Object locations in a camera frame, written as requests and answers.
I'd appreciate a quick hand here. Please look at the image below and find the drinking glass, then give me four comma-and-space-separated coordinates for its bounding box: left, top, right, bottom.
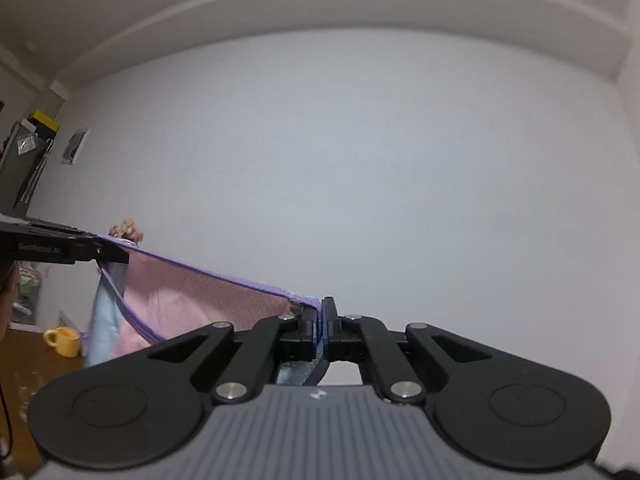
14, 367, 49, 412

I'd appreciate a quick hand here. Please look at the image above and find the person's body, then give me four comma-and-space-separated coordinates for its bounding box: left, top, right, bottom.
0, 264, 22, 343

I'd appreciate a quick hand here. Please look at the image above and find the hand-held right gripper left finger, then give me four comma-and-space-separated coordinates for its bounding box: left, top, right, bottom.
125, 306, 321, 403

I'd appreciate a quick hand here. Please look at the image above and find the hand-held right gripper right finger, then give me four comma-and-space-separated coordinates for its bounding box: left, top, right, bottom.
322, 296, 516, 404

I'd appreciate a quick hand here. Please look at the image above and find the yellow mug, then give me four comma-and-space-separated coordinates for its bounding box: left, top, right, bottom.
43, 327, 81, 359

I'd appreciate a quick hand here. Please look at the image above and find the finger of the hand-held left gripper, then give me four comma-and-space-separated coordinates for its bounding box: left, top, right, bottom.
75, 234, 131, 266

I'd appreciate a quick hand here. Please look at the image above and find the yellow box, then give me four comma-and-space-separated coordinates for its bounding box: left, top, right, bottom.
27, 110, 61, 134

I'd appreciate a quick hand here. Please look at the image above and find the dark cabinet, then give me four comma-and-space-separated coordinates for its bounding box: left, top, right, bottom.
0, 120, 55, 222

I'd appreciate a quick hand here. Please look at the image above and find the pink and blue garment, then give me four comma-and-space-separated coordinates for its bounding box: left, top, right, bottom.
82, 234, 331, 387

